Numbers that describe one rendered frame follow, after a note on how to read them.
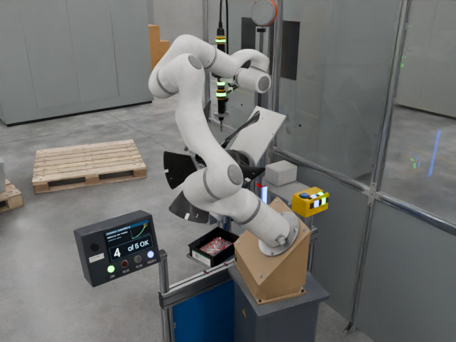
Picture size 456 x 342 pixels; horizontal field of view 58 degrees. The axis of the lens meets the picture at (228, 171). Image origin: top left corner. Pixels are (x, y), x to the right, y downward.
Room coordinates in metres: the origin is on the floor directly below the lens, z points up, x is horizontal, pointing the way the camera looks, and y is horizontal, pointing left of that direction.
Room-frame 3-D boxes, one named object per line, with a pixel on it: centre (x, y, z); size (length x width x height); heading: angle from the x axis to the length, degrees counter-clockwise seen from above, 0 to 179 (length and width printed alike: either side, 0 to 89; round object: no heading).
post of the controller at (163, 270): (1.36, 0.26, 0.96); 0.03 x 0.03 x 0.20; 35
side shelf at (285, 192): (2.37, -0.35, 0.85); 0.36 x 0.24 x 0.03; 35
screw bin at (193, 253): (1.70, 0.06, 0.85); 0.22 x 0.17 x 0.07; 140
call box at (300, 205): (1.83, -0.41, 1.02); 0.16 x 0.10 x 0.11; 125
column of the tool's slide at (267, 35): (2.63, -0.21, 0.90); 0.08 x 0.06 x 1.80; 70
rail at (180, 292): (1.61, -0.09, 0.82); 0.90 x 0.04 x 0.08; 125
